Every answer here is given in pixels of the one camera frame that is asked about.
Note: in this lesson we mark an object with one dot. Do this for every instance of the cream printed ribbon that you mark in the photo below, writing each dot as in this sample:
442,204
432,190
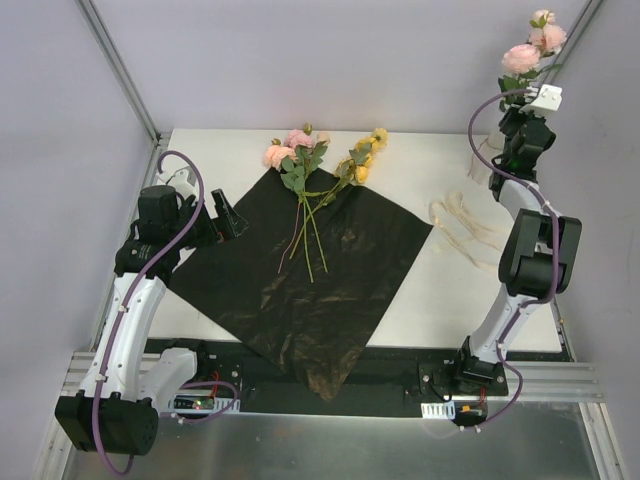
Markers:
465,232

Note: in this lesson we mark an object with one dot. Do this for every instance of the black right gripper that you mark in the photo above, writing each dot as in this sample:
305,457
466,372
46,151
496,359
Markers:
516,118

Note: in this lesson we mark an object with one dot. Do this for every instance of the yellow flower stem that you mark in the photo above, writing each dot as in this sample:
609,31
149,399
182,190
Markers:
308,155

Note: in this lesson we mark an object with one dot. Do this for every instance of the pale pink bud stem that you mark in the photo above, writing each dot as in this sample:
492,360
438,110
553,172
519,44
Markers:
322,137

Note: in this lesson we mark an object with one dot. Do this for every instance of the left white cable duct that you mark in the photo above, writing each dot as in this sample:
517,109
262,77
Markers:
201,405

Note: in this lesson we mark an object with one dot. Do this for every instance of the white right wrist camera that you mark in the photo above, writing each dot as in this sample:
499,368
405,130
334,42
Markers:
542,101

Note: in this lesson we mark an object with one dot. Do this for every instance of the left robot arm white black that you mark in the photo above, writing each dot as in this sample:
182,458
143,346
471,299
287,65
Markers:
117,407

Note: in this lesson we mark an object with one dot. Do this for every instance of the white cable duct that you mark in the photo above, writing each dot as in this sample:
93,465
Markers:
201,405
438,411

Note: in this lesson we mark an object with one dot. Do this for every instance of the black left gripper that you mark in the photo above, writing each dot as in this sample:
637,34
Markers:
212,228

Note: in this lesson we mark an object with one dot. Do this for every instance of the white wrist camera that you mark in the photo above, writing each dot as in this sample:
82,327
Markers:
542,101
183,180

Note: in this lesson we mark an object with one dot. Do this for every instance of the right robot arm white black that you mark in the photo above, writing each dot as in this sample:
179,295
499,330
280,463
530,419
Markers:
537,260

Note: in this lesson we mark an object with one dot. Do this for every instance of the left aluminium frame post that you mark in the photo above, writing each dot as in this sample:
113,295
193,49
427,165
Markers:
98,28

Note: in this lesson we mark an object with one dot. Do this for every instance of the pink rose cluster stem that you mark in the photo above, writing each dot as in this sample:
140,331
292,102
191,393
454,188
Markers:
523,64

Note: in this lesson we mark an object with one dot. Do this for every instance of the aluminium front rail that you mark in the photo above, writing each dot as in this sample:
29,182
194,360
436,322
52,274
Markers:
542,381

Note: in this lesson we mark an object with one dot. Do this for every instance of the right white cable duct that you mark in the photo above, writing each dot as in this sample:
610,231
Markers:
438,411

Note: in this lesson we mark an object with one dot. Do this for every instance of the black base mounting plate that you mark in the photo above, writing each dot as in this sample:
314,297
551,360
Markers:
384,382

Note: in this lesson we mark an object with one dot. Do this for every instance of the black wrapping paper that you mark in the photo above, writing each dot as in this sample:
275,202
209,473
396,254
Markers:
310,312

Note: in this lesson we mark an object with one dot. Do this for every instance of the pink rose green stem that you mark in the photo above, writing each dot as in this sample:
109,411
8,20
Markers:
302,165

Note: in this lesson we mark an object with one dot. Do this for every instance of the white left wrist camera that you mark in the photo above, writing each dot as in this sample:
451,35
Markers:
183,180

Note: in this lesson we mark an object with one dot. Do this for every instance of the white ribbed ceramic vase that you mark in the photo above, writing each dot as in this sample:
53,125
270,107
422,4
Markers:
491,146

